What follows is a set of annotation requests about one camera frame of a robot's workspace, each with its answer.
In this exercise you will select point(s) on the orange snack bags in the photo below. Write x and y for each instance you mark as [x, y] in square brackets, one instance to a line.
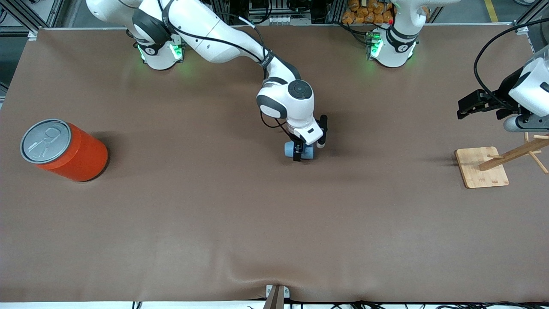
[364, 13]

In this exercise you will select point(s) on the metal table edge bracket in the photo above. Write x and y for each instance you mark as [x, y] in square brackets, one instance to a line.
[277, 294]

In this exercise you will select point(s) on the wooden cup rack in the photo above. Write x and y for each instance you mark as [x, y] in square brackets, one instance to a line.
[482, 169]

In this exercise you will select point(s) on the orange can with silver lid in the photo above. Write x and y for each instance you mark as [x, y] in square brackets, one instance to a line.
[81, 159]

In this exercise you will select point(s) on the white power strip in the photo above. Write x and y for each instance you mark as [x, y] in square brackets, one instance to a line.
[279, 19]

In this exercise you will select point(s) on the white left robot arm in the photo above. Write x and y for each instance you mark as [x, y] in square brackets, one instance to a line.
[394, 47]

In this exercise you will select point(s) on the light blue plastic cup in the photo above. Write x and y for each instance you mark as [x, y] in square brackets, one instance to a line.
[289, 149]

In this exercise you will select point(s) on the brown table mat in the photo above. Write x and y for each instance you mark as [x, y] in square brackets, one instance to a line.
[274, 223]

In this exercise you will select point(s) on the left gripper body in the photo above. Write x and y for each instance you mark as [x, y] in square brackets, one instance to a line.
[505, 97]

